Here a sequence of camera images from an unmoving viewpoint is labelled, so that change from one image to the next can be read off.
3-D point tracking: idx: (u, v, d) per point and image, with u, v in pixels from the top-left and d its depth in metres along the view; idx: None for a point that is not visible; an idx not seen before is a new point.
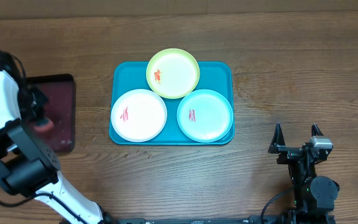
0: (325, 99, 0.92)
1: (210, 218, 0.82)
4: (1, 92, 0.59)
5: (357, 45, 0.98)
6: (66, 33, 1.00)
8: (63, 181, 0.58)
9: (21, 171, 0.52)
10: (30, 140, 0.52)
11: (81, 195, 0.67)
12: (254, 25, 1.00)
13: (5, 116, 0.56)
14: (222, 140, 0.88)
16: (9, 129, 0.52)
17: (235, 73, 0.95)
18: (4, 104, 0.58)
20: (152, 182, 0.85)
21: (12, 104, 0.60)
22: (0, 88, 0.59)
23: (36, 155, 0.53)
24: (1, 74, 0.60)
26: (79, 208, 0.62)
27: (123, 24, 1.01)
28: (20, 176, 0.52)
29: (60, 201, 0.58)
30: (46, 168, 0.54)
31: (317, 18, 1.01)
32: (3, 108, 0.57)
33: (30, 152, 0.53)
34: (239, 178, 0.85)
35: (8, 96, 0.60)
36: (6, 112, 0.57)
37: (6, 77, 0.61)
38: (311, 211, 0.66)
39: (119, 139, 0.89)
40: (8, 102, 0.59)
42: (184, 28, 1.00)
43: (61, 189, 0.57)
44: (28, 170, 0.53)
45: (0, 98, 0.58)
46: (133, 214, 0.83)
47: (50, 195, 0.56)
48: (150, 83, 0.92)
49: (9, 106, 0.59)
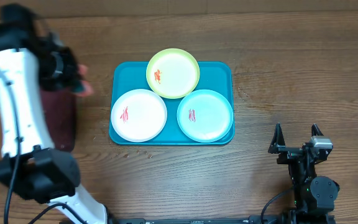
0: (325, 99, 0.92)
1: (210, 217, 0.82)
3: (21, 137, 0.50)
4: (22, 88, 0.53)
5: (357, 45, 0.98)
6: (66, 33, 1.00)
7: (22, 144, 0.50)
8: (78, 194, 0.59)
9: (43, 189, 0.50)
10: (59, 169, 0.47)
11: (92, 199, 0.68)
12: (254, 25, 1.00)
13: (30, 132, 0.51)
14: (222, 140, 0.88)
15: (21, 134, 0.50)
16: (36, 157, 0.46)
17: (235, 73, 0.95)
18: (30, 116, 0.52)
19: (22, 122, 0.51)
20: (152, 182, 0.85)
21: (34, 104, 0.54)
22: (22, 79, 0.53)
23: (61, 180, 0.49)
24: (20, 56, 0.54)
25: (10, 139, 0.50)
26: (87, 216, 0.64)
27: (123, 24, 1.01)
28: (41, 192, 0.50)
29: (71, 210, 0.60)
30: (67, 188, 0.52)
31: (317, 18, 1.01)
32: (29, 122, 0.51)
33: (56, 178, 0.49)
34: (239, 178, 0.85)
35: (30, 90, 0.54)
36: (32, 128, 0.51)
37: (26, 59, 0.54)
38: (312, 210, 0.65)
39: (119, 139, 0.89)
40: (32, 104, 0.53)
42: (184, 29, 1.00)
43: (75, 201, 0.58)
44: (50, 190, 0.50)
45: (25, 99, 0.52)
46: (133, 214, 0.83)
47: (64, 205, 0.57)
48: (150, 83, 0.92)
49: (33, 109, 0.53)
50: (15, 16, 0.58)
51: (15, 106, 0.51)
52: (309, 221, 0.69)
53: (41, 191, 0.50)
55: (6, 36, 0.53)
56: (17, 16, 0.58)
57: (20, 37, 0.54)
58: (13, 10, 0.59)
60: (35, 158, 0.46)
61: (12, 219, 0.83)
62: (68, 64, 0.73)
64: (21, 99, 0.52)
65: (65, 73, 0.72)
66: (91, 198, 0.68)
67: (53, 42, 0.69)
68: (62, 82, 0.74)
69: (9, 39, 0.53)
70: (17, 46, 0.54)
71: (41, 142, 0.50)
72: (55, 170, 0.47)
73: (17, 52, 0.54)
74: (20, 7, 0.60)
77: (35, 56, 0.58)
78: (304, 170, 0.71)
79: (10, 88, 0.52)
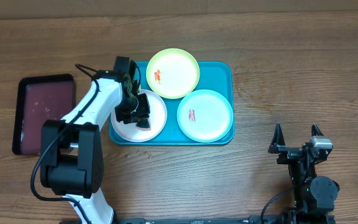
0: (325, 99, 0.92)
1: (210, 217, 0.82)
3: (81, 116, 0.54)
4: (104, 98, 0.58)
5: None
6: (66, 32, 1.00)
7: (78, 119, 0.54)
8: (92, 196, 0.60)
9: (68, 171, 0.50)
10: (91, 149, 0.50)
11: (104, 202, 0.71)
12: (254, 25, 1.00)
13: (89, 116, 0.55)
14: (222, 140, 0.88)
15: (84, 113, 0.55)
16: (83, 128, 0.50)
17: (235, 73, 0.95)
18: (97, 106, 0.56)
19: (90, 108, 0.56)
20: (152, 182, 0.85)
21: (104, 114, 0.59)
22: (108, 93, 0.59)
23: (87, 166, 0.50)
24: (115, 85, 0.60)
25: (72, 114, 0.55)
26: (94, 218, 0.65)
27: (123, 24, 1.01)
28: (63, 173, 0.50)
29: (81, 210, 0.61)
30: (84, 185, 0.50)
31: (317, 18, 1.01)
32: (94, 110, 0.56)
33: (84, 160, 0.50)
34: (238, 178, 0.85)
35: (107, 103, 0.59)
36: (94, 114, 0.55)
37: (117, 89, 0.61)
38: (312, 210, 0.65)
39: (119, 139, 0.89)
40: (103, 109, 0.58)
42: (184, 29, 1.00)
43: (87, 203, 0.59)
44: (72, 174, 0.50)
45: (102, 101, 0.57)
46: (133, 214, 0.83)
47: (76, 203, 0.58)
48: (150, 83, 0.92)
49: (101, 112, 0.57)
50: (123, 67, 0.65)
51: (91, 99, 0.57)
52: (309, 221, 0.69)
53: (64, 172, 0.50)
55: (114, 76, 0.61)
56: (127, 67, 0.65)
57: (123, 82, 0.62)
58: (126, 61, 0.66)
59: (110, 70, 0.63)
60: (81, 129, 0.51)
61: (13, 219, 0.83)
62: (143, 106, 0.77)
64: (99, 99, 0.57)
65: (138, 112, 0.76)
66: (102, 199, 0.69)
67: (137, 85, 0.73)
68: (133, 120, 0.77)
69: (117, 76, 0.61)
70: (115, 78, 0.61)
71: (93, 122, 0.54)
72: (90, 148, 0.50)
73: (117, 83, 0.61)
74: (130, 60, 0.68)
77: (124, 95, 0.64)
78: (304, 170, 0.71)
79: (97, 93, 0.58)
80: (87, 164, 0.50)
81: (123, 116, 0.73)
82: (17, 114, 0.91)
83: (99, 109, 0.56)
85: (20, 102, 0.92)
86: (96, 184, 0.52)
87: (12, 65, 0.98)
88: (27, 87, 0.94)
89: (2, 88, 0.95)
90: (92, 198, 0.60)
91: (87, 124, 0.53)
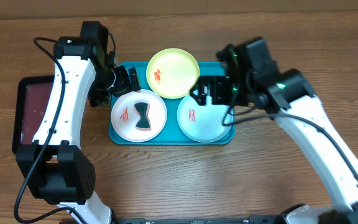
0: (325, 99, 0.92)
1: (210, 217, 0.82)
3: (54, 130, 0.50)
4: (74, 91, 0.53)
5: None
6: (66, 32, 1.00)
7: (51, 135, 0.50)
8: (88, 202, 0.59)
9: (55, 188, 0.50)
10: (75, 170, 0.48)
11: (100, 202, 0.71)
12: (254, 25, 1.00)
13: (63, 127, 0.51)
14: (222, 140, 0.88)
15: (56, 127, 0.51)
16: (60, 153, 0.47)
17: None
18: (70, 112, 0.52)
19: (60, 117, 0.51)
20: (152, 182, 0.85)
21: (79, 111, 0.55)
22: (78, 82, 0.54)
23: (75, 183, 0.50)
24: (84, 64, 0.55)
25: (44, 130, 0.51)
26: (92, 219, 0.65)
27: (123, 23, 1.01)
28: (52, 190, 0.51)
29: (78, 215, 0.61)
30: (76, 197, 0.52)
31: (317, 18, 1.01)
32: (67, 118, 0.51)
33: (70, 180, 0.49)
34: (239, 178, 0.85)
35: (80, 95, 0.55)
36: (68, 125, 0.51)
37: (87, 69, 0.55)
38: (278, 84, 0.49)
39: (119, 139, 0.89)
40: (76, 107, 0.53)
42: (184, 28, 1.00)
43: (84, 208, 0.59)
44: (61, 191, 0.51)
45: (71, 102, 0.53)
46: (133, 214, 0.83)
47: (71, 210, 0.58)
48: (150, 83, 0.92)
49: (76, 115, 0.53)
50: (92, 33, 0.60)
51: (60, 103, 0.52)
52: (282, 96, 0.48)
53: (53, 188, 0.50)
55: (79, 45, 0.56)
56: (94, 32, 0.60)
57: (91, 50, 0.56)
58: (95, 28, 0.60)
59: (73, 38, 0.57)
60: (59, 153, 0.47)
61: (12, 219, 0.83)
62: (122, 80, 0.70)
64: (68, 101, 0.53)
65: (115, 88, 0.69)
66: (97, 200, 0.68)
67: (113, 59, 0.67)
68: (110, 96, 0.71)
69: (82, 46, 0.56)
70: (82, 50, 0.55)
71: (70, 139, 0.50)
72: (73, 171, 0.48)
73: (83, 60, 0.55)
74: (99, 27, 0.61)
77: (96, 67, 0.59)
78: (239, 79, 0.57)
79: (64, 86, 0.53)
80: (75, 182, 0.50)
81: (99, 93, 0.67)
82: (17, 114, 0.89)
83: (73, 116, 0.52)
85: (20, 103, 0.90)
86: (88, 189, 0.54)
87: (12, 64, 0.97)
88: (27, 87, 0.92)
89: (2, 87, 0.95)
90: (87, 204, 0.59)
91: (63, 143, 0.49)
